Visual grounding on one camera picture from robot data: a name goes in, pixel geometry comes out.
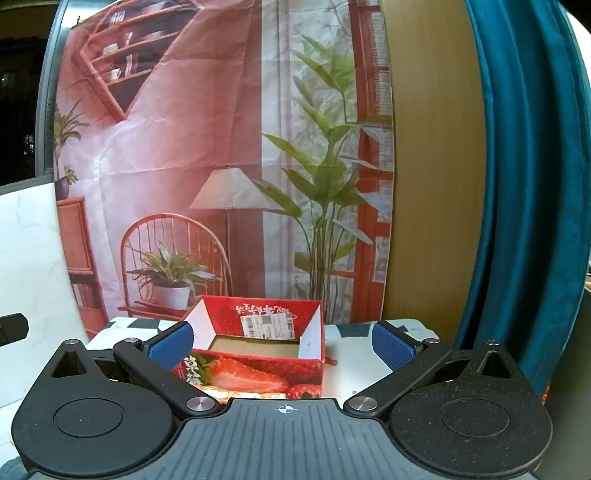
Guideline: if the wooden panel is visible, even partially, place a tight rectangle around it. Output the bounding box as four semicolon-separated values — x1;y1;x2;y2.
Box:
381;0;491;325

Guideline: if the teal curtain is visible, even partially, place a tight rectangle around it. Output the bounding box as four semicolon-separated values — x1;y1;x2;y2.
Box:
455;0;591;400

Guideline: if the printed room scene backdrop cloth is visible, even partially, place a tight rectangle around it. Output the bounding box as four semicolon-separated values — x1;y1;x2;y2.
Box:
54;0;394;341

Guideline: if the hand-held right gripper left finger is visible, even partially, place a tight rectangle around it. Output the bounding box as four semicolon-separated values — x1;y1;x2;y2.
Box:
45;320;225;421

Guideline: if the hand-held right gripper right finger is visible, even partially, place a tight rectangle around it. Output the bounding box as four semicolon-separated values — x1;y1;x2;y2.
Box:
343;320;533;421

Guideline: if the orange floral oven mitt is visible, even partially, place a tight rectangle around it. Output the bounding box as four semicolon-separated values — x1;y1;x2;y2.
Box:
198;387;288;400

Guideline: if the red strawberry print cardboard box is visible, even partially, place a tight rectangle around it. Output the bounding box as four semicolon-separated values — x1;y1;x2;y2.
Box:
172;295;326;400

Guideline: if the cartoon print tablecloth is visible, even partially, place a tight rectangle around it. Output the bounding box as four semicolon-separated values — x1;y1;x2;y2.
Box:
85;316;441;403

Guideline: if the dark window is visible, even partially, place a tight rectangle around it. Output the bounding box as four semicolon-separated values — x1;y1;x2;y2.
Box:
0;0;75;188

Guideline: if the white marble pattern board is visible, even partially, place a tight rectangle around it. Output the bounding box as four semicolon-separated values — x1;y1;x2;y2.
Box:
0;181;92;409

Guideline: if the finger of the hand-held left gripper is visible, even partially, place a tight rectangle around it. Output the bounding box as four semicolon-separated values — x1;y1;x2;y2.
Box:
0;313;30;346

